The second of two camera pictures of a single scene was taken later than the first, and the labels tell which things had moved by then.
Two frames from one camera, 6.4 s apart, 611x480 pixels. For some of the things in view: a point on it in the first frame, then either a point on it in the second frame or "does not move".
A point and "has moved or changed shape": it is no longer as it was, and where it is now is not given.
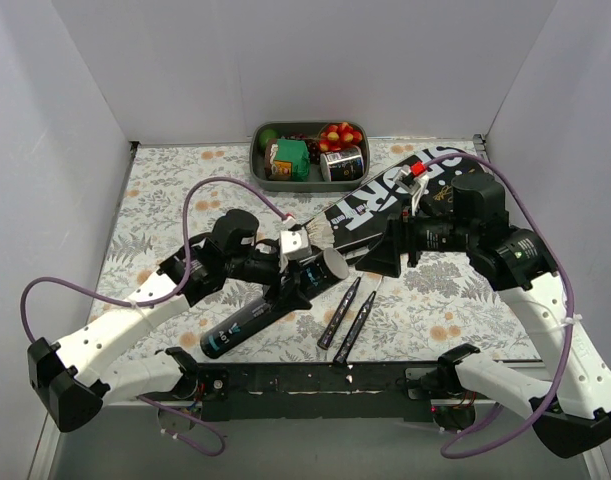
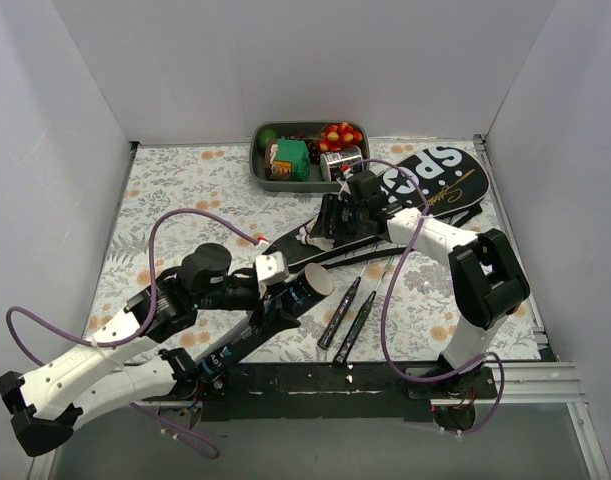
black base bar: [403, 392] does not move
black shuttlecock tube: [318, 274] has moved or changed shape
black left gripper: [283, 279] to [264, 310]
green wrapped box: [287, 159] does not move
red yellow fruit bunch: [337, 137] does not move
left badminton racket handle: [336, 319] does not move
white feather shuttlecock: [320, 232] does not move
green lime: [265, 135] does not move
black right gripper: [402, 241] to [332, 220]
